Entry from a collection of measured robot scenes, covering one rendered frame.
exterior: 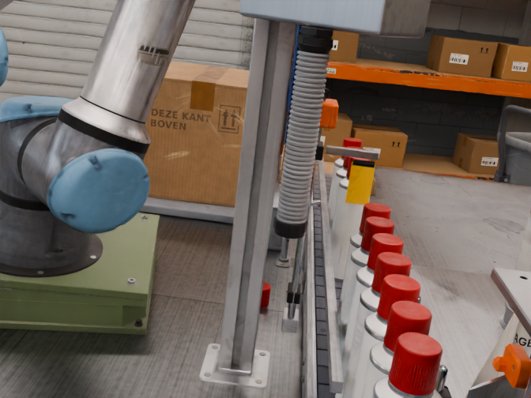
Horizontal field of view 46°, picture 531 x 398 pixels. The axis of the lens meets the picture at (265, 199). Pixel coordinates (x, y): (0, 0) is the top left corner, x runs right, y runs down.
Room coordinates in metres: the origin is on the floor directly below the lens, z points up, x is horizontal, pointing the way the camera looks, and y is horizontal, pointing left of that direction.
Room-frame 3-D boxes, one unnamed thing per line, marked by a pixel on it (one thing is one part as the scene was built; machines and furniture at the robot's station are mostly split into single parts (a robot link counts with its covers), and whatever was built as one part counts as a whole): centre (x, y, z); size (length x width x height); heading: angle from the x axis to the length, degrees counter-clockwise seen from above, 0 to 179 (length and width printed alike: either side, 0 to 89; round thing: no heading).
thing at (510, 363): (0.39, -0.19, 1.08); 0.03 x 0.02 x 0.02; 178
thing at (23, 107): (0.85, 0.32, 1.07); 0.13 x 0.12 x 0.14; 43
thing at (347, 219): (0.96, -0.14, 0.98); 0.05 x 0.05 x 0.20
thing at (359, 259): (0.66, -0.13, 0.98); 0.05 x 0.05 x 0.20
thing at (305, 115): (0.61, -0.03, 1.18); 0.04 x 0.04 x 0.21
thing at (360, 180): (0.78, -0.12, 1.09); 0.03 x 0.01 x 0.06; 88
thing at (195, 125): (1.47, 0.16, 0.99); 0.30 x 0.24 x 0.27; 0
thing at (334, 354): (1.06, -0.10, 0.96); 1.07 x 0.01 x 0.01; 178
